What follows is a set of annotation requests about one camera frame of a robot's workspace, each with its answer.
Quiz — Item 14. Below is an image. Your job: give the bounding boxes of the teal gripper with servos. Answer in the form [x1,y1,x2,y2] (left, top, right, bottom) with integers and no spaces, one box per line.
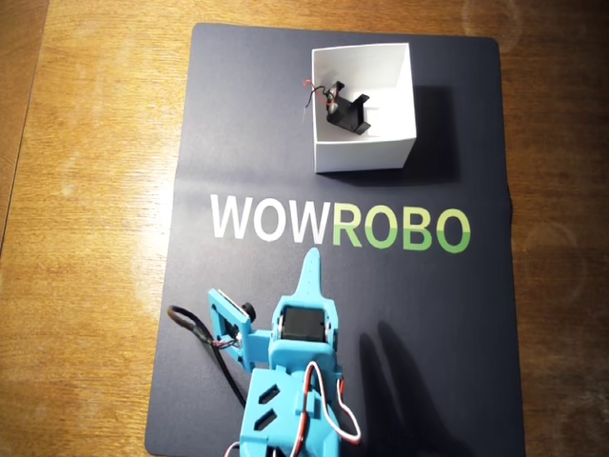
[268,247,342,378]

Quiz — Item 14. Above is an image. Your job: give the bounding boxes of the white open box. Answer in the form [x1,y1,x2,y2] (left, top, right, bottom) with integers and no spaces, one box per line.
[311,42,419,175]

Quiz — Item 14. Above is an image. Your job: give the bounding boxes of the black mat with WOWROBO print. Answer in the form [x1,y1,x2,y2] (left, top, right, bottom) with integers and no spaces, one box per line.
[144,22,527,457]

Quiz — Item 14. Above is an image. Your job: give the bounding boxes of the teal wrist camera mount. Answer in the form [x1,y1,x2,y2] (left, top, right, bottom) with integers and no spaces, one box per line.
[207,288,272,375]

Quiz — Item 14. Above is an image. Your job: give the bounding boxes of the black camera cable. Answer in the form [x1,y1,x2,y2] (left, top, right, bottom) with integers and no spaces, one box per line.
[166,306,248,410]

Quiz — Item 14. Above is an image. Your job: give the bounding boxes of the white servo cable loop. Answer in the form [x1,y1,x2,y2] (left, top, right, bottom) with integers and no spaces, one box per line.
[304,361,363,444]

